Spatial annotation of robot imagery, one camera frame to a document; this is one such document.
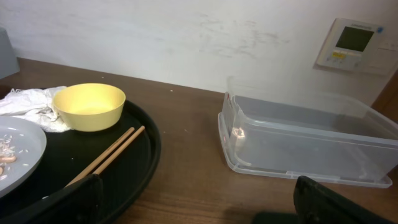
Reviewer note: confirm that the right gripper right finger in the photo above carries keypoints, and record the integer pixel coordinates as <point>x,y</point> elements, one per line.
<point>315,203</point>

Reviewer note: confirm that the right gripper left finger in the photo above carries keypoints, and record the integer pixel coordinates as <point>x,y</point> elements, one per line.
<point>77,203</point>

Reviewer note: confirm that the yellow bowl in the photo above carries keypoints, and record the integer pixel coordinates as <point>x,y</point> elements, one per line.
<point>90,107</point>

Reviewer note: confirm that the grey plastic dishwasher rack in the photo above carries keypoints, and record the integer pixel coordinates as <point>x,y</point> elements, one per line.
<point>9,63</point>

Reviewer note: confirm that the left wooden chopstick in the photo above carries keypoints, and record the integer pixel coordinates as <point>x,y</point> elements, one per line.
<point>102,157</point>

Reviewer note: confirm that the wooden chopstick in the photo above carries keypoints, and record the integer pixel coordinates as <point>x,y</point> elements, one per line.
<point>102,157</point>
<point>119,150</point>

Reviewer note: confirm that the round black tray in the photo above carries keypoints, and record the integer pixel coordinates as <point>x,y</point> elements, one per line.
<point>68,153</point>

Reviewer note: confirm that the grey plate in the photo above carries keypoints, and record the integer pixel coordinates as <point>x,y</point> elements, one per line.
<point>23,145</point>

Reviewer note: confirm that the food scraps on plate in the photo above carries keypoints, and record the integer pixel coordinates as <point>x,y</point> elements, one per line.
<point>9,154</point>

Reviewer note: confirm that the right wooden chopstick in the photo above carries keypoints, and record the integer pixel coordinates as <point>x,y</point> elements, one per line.
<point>119,150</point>

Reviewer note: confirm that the clear plastic bin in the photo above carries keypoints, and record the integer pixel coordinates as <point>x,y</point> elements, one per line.
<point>272,130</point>

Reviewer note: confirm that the crumpled white napkin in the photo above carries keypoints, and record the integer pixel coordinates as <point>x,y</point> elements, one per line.
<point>35,105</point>

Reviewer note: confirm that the white wall control panel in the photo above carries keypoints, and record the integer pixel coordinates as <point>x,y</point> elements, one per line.
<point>355,46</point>

